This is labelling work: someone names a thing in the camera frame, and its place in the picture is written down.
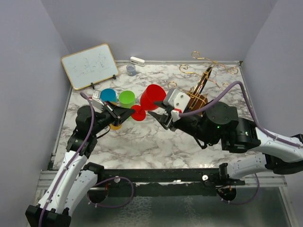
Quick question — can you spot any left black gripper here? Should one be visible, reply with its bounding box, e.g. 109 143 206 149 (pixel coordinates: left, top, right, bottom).
91 100 136 135

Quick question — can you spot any yellow plastic wine glass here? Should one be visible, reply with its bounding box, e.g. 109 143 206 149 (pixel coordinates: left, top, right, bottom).
109 101 123 131

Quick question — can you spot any green plastic wine glass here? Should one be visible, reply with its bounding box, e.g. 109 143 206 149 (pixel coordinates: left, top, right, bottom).
118 90 135 108

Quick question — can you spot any red plastic wine glass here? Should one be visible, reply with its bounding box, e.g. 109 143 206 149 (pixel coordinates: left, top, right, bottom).
131 84 166 121

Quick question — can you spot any blue plastic wine glass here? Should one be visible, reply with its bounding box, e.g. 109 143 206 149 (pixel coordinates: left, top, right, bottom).
100 88 117 103

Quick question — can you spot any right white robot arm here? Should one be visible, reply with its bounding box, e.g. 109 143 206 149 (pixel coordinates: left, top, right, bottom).
149 102 303 186

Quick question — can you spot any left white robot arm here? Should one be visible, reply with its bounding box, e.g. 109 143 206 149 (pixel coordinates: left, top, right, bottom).
26 102 135 227

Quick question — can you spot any white whiteboard eraser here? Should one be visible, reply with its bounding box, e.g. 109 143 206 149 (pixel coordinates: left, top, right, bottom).
130 56 145 67

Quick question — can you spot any small framed whiteboard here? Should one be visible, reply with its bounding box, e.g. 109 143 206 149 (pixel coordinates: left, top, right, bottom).
61 44 119 90

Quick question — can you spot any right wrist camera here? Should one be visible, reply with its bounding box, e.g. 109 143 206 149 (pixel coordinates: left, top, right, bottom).
163 88 191 110

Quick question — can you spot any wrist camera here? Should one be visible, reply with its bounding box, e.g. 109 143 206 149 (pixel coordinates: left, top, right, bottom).
163 88 191 110
91 90 104 112

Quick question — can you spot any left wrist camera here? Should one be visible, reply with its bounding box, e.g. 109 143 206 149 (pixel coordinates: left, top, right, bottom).
91 90 104 112

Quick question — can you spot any gold wire wine glass rack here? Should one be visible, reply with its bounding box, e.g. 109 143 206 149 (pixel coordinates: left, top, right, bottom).
179 51 239 111

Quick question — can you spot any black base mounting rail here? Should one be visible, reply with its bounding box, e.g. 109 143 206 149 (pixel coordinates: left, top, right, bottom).
84 165 245 202

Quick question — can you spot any aluminium frame rail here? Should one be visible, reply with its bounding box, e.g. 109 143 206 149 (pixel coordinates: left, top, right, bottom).
37 167 288 190

